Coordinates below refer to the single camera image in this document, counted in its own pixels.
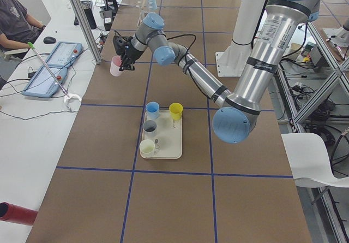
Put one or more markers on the aluminium frame post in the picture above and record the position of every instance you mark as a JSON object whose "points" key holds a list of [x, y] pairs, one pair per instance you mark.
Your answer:
{"points": [[86, 30]]}

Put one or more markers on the near blue teach pendant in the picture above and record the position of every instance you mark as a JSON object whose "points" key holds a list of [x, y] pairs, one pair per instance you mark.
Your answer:
{"points": [[42, 84]]}

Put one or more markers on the long metal grabber stick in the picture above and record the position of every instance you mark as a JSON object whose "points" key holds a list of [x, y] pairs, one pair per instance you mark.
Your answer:
{"points": [[68, 96]]}

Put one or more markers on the red cylinder bottle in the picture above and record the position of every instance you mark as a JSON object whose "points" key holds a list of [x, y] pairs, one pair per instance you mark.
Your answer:
{"points": [[17, 214]]}

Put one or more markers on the yellow plastic cup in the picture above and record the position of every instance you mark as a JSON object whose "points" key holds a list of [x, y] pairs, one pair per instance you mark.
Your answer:
{"points": [[176, 110]]}

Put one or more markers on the far blue teach pendant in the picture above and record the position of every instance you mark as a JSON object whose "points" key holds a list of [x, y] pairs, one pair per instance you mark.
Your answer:
{"points": [[64, 54]]}

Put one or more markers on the seated person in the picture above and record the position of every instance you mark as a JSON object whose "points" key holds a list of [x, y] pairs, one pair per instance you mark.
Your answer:
{"points": [[18, 27]]}

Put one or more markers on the cream plastic cup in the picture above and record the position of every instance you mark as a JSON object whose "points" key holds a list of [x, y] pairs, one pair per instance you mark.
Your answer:
{"points": [[147, 148]]}

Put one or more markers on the blue teach pendant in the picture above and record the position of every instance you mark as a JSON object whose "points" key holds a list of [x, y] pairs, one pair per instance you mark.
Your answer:
{"points": [[64, 54], [42, 84]]}

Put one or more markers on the white wire cup rack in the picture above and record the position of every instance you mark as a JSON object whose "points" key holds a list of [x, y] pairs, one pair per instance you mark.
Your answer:
{"points": [[143, 7]]}

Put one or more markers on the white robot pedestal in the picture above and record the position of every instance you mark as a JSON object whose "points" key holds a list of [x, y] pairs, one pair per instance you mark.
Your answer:
{"points": [[232, 61]]}

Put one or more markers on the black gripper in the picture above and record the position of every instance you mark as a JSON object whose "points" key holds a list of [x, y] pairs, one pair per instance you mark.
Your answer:
{"points": [[130, 55]]}

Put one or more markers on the cream plastic tray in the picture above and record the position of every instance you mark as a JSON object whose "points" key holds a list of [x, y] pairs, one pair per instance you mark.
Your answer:
{"points": [[168, 140]]}

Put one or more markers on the white chair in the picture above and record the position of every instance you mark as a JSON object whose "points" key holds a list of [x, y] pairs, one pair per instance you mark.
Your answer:
{"points": [[309, 161]]}

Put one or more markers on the grey plastic cup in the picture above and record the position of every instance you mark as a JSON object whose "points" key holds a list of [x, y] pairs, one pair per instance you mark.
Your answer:
{"points": [[150, 128]]}

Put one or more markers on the light blue plastic cup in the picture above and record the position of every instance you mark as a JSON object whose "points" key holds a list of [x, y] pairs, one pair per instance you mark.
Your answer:
{"points": [[152, 5]]}

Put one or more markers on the black computer mouse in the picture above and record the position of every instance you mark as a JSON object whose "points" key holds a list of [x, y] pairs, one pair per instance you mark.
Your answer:
{"points": [[49, 40]]}

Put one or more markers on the pink plastic cup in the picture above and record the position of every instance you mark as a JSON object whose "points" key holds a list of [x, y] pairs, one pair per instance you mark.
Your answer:
{"points": [[115, 67]]}

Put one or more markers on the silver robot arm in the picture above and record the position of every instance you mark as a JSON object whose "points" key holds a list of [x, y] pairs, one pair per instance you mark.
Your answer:
{"points": [[262, 33]]}

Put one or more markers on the black thermos bottle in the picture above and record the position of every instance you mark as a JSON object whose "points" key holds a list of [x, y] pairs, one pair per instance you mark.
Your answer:
{"points": [[87, 7]]}

